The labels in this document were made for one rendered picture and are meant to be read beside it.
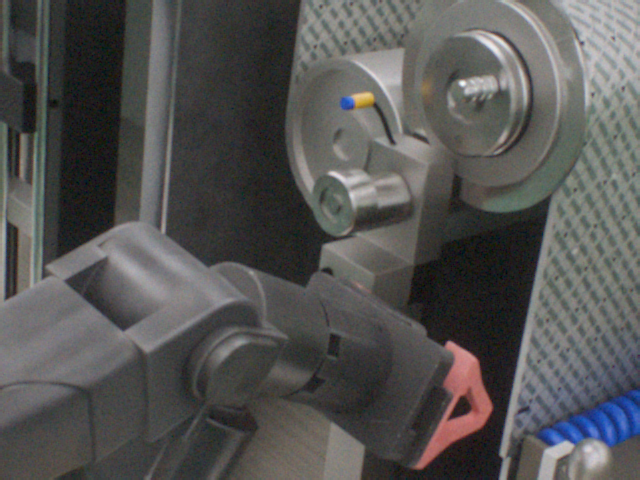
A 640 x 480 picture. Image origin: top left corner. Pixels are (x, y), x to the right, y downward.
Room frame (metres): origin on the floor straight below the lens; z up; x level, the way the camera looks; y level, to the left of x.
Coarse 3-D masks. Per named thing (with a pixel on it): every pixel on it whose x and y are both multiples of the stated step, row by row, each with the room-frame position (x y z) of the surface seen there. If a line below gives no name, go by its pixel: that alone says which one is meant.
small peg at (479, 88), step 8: (456, 80) 0.71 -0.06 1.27; (464, 80) 0.71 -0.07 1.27; (472, 80) 0.71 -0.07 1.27; (480, 80) 0.72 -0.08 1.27; (488, 80) 0.72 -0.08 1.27; (496, 80) 0.72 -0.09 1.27; (456, 88) 0.71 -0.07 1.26; (464, 88) 0.70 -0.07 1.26; (472, 88) 0.71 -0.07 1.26; (480, 88) 0.71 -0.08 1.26; (488, 88) 0.71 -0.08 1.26; (496, 88) 0.72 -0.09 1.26; (456, 96) 0.71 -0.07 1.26; (464, 96) 0.70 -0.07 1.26; (472, 96) 0.71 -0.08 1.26; (480, 96) 0.71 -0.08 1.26; (488, 96) 0.72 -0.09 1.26
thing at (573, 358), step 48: (576, 192) 0.72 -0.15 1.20; (624, 192) 0.76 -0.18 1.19; (576, 240) 0.73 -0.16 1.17; (624, 240) 0.77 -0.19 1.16; (576, 288) 0.74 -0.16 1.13; (624, 288) 0.78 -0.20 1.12; (528, 336) 0.71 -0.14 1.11; (576, 336) 0.75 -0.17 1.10; (624, 336) 0.79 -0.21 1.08; (528, 384) 0.72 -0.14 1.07; (576, 384) 0.76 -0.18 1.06; (624, 384) 0.80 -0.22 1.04; (528, 432) 0.73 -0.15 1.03
